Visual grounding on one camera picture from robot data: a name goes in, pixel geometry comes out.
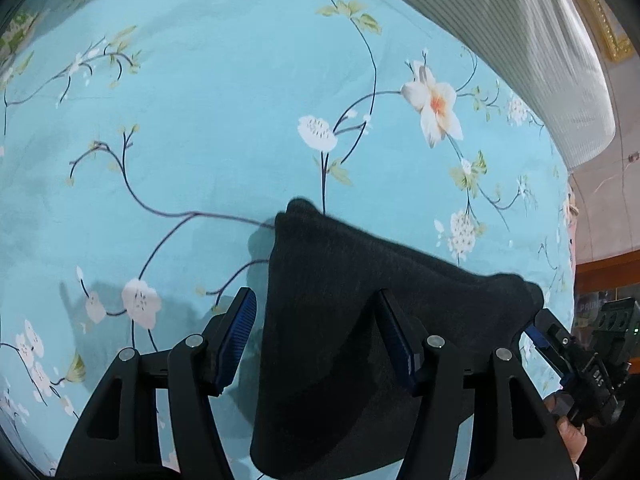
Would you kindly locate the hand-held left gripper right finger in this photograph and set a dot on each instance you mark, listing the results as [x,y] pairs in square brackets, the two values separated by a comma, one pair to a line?
[400,340]

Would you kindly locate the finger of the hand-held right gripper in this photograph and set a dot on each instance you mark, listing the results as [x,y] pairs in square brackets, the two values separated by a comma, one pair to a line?
[542,352]
[552,325]

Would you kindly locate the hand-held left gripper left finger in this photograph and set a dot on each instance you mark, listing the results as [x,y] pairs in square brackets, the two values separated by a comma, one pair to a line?
[235,340]

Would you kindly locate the black pants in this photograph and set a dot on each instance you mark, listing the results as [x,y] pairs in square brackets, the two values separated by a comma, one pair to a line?
[330,310]

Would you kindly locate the person's right hand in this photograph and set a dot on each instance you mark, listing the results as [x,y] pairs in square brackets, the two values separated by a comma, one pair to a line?
[567,430]

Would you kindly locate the blue floral bed sheet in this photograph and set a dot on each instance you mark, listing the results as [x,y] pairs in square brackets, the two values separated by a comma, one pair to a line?
[225,125]

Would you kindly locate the grey striped headboard cushion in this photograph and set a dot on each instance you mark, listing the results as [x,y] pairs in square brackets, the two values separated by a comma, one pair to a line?
[505,35]

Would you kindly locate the golden picture frame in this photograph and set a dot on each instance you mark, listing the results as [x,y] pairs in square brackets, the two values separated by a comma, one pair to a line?
[605,15]

